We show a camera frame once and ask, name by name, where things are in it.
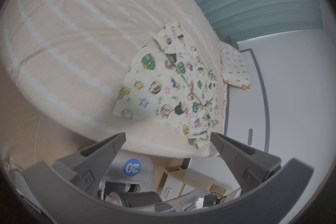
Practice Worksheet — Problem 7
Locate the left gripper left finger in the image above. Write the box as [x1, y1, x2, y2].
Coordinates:
[54, 132, 127, 196]

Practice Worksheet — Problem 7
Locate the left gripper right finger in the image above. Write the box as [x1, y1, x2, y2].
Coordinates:
[210, 132, 282, 193]

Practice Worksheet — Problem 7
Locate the grey bedside table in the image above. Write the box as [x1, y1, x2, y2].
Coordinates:
[215, 30, 238, 47]

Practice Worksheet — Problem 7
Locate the white printed pyjama top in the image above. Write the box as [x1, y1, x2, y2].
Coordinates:
[112, 22, 227, 150]

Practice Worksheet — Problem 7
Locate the bed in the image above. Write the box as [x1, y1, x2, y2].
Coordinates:
[0, 0, 271, 159]

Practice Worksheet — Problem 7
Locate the white printed pillow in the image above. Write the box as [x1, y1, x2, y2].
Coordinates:
[220, 42, 251, 91]

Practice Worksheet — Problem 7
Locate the pale wooden cabinet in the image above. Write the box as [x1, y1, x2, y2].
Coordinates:
[163, 169, 226, 198]

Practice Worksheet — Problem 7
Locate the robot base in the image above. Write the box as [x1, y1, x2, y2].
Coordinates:
[98, 153, 242, 215]

